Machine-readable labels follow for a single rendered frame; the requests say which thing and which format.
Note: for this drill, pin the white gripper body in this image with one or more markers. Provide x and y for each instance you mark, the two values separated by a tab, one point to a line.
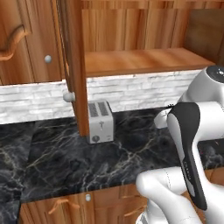
161	120

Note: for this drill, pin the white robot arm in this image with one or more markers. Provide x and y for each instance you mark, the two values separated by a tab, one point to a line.
189	122

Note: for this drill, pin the wooden base cabinet door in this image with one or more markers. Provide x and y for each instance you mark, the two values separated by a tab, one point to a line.
38	215
116	204

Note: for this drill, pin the silver two-slot toaster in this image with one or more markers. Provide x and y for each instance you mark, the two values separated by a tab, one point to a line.
100	125

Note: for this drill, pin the round silver knob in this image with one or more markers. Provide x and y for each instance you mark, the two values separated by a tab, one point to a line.
88	197
47	59
69	96

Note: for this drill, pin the open wooden wall cabinet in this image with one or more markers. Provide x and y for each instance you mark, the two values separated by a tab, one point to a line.
140	43

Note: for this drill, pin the wooden wall cabinet door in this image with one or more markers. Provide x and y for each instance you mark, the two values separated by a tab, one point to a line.
38	35
77	67

